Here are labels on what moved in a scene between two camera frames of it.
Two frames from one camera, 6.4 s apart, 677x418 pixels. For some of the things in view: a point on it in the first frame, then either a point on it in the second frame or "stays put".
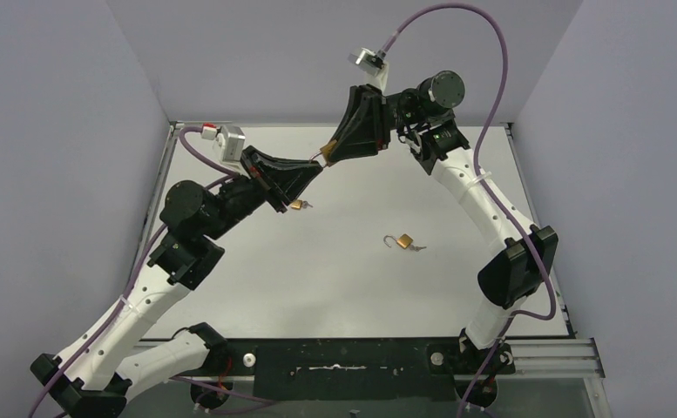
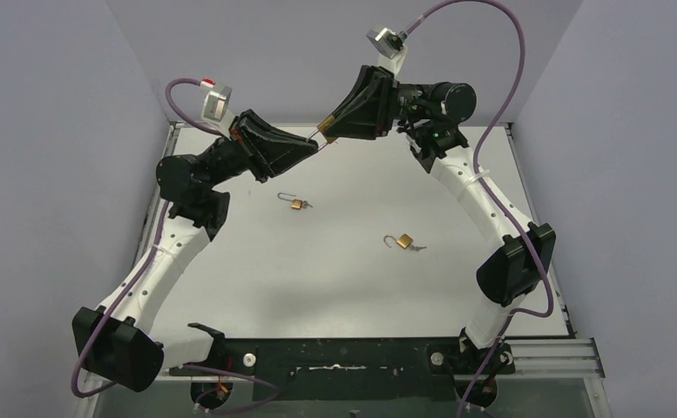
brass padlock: x=326 y=151 -> x=322 y=128
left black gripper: x=262 y=179 -> x=247 y=146
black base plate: x=298 y=370 stays put
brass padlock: x=405 y=241 stays put
